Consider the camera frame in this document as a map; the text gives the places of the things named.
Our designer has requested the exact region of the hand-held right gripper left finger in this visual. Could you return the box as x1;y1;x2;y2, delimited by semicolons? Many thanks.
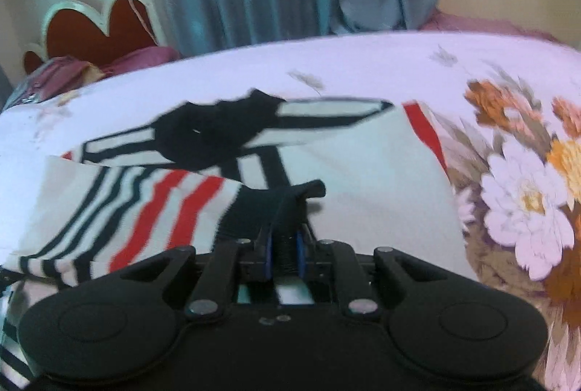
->
119;228;273;325

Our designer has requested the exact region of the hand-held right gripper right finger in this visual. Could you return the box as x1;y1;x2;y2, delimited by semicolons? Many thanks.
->
295;231;455;322

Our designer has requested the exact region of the striped black red white sweater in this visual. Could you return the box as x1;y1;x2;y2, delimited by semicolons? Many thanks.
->
0;88;480;391

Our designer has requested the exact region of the white floral bedsheet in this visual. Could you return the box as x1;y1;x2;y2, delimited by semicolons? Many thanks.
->
0;30;581;391

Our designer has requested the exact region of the pink cloth by headboard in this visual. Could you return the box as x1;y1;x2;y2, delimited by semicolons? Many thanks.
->
103;45;183;78

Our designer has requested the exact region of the pink patterned pillow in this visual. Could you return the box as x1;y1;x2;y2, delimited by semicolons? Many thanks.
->
4;55;106;107

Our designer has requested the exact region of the red and white headboard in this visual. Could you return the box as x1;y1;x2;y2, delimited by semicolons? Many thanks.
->
23;0;171;74

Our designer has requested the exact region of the pink cloth by wardrobe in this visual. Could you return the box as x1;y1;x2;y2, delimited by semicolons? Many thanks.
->
418;7;561;43

